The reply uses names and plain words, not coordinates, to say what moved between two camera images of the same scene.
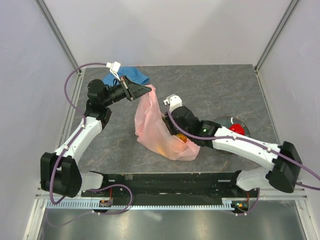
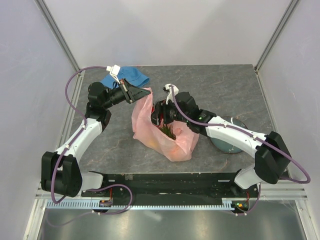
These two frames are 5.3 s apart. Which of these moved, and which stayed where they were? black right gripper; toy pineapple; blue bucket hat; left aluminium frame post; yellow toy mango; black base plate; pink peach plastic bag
Moved: yellow toy mango; toy pineapple; black right gripper; pink peach plastic bag
Stayed: black base plate; left aluminium frame post; blue bucket hat
